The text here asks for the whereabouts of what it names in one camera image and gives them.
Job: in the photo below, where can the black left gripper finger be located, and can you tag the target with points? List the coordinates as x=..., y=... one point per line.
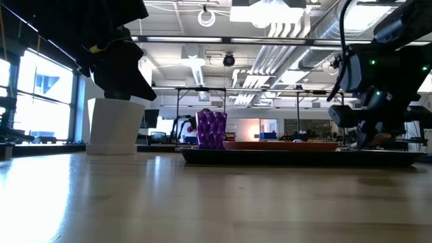
x=121, y=71

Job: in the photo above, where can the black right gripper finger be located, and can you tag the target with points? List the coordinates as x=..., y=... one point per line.
x=393, y=119
x=366, y=133

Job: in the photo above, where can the orange plastic plate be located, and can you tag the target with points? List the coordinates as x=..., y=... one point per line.
x=280, y=146

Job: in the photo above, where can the purple faceted plastic cup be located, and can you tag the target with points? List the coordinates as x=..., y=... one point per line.
x=211, y=130

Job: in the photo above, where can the black background robot arm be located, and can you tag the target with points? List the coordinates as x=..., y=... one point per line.
x=184, y=117

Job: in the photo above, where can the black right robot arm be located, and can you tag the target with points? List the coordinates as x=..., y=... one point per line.
x=405, y=23

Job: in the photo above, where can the dark green plastic tray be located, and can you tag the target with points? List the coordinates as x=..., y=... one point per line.
x=287, y=158

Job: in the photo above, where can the black computer monitor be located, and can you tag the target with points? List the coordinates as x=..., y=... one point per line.
x=150, y=118

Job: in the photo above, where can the blue storage bin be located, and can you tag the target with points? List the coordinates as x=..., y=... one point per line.
x=267, y=135

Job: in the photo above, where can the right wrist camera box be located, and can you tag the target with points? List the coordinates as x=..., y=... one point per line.
x=344, y=116

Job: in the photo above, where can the black metal frame stand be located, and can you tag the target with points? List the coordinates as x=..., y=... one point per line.
x=298, y=111
x=200, y=89

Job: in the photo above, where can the silver ventilation duct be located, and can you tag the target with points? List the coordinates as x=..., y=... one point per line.
x=334, y=23

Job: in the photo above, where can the black overhead camera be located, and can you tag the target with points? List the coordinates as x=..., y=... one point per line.
x=229, y=60

